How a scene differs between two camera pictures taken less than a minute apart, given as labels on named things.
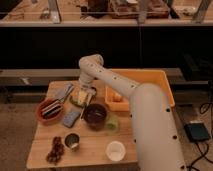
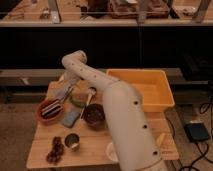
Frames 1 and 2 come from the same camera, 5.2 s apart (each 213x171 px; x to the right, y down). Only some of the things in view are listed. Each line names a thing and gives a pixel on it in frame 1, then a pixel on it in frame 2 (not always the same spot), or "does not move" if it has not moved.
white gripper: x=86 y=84 to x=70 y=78
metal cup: x=72 y=141 does not move
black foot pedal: x=197 y=132 does not move
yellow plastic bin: x=118 y=100 does not move
